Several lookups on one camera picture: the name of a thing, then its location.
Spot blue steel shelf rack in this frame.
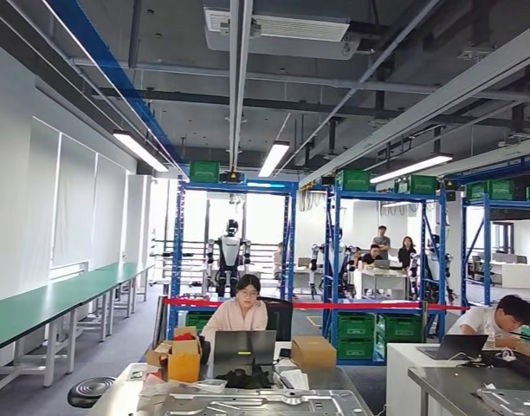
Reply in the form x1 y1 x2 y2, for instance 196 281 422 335
447 166 530 309
322 185 448 366
166 179 300 346

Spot long green top workbench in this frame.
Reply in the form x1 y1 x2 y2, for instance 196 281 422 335
0 261 155 397

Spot white ceiling light bar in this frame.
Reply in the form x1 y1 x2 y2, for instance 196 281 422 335
257 140 291 178
112 130 168 173
370 153 454 185

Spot white black humanoid robot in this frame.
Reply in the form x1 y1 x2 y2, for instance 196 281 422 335
309 229 356 300
410 235 457 304
205 218 252 298

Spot black office chair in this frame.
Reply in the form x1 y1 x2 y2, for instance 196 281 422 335
264 298 294 342

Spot red barrier tape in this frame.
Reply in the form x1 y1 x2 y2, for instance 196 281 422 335
163 297 469 314

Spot closed brown cardboard box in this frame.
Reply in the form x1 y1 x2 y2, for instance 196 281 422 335
290 335 337 368

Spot black cloth bundle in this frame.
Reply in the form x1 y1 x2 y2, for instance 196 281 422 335
214 367 273 392

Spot white paper stack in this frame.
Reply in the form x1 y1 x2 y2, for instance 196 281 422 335
277 368 310 392

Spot ceiling air conditioner cassette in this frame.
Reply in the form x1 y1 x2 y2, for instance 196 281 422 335
203 6 361 59

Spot open yellow cardboard box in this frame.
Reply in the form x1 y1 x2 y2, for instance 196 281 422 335
167 335 203 384

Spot silver stamped metal panel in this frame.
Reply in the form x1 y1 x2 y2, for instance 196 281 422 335
159 387 371 416
476 387 530 416

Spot small open cardboard box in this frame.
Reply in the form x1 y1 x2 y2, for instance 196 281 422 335
145 342 173 368

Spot white roller blind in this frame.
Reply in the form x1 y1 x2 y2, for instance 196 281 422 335
28 117 61 283
50 132 97 268
92 153 127 268

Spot clear plastic sheet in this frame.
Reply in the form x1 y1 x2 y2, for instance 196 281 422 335
137 377 228 413

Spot blue ceiling beam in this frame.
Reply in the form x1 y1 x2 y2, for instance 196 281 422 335
44 0 184 167

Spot black ribbed round disc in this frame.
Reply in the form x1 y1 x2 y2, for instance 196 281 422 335
67 375 116 410

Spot black bag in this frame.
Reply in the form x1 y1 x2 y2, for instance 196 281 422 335
481 344 530 381

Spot yellow black hanging cables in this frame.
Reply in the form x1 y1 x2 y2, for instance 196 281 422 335
299 189 327 212

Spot white ceiling rail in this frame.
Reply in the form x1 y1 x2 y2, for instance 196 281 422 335
228 0 254 171

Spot white ceiling cable tray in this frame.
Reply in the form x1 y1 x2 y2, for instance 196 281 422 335
299 34 530 188

